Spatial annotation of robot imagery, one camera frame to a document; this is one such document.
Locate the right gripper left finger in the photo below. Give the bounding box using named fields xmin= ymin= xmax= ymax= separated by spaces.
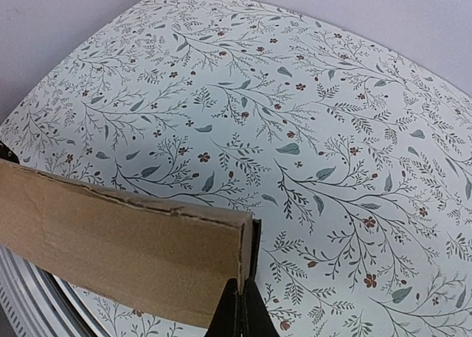
xmin=204 ymin=278 xmax=241 ymax=337

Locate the brown cardboard paper box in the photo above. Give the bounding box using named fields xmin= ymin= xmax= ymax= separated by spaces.
xmin=1 ymin=161 xmax=260 ymax=328

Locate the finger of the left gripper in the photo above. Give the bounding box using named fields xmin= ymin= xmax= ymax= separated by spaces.
xmin=0 ymin=142 xmax=18 ymax=164

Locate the front aluminium rail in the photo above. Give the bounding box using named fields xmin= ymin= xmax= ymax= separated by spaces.
xmin=1 ymin=246 xmax=102 ymax=336

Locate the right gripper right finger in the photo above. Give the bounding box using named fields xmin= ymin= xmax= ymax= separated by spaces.
xmin=240 ymin=278 xmax=280 ymax=337

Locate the floral patterned table mat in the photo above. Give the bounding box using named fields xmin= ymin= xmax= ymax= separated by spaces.
xmin=1 ymin=0 xmax=471 ymax=336

